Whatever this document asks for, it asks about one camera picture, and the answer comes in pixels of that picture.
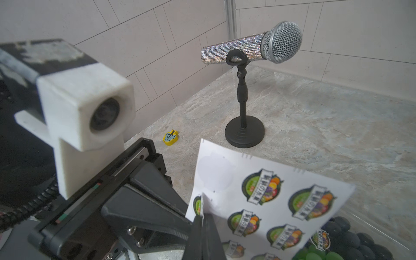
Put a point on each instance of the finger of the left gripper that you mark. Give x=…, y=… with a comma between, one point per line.
x=146, y=213

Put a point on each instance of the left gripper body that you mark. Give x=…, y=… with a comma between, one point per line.
x=76, y=230

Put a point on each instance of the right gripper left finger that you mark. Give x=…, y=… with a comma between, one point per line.
x=193, y=249

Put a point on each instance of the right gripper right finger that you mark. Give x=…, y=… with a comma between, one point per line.
x=211, y=245

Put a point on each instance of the fruit sticker sheet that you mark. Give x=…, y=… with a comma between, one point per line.
x=261, y=208

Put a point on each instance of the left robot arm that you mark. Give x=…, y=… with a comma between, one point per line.
x=27, y=161

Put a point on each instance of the yellow toy piece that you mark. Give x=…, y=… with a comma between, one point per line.
x=171, y=137

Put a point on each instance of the black microphone stand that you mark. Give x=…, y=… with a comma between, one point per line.
x=243, y=131

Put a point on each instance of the clear grape box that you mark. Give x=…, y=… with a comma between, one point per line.
x=351, y=235

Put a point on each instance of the glitter microphone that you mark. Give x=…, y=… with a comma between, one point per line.
x=277, y=46

